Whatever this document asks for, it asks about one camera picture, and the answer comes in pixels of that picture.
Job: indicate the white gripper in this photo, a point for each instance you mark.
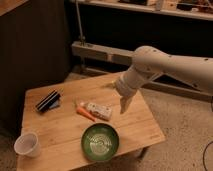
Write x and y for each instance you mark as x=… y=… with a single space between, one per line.
x=127 y=85

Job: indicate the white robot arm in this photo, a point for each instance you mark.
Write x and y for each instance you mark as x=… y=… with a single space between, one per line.
x=148 y=63

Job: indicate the white rectangular packet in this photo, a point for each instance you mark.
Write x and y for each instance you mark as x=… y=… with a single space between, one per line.
x=100 y=111

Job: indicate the green bowl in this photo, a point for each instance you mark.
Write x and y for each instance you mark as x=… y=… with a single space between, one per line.
x=100 y=142

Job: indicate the small wooden table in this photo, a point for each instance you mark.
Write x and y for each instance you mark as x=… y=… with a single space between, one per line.
x=60 y=130

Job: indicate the black rectangular case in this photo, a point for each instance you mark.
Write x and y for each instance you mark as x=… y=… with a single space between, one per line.
x=49 y=102

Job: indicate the vertical metal pole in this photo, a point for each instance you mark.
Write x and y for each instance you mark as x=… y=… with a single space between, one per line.
x=82 y=37

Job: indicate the white paper cup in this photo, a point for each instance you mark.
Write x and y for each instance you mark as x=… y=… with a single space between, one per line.
x=28 y=145

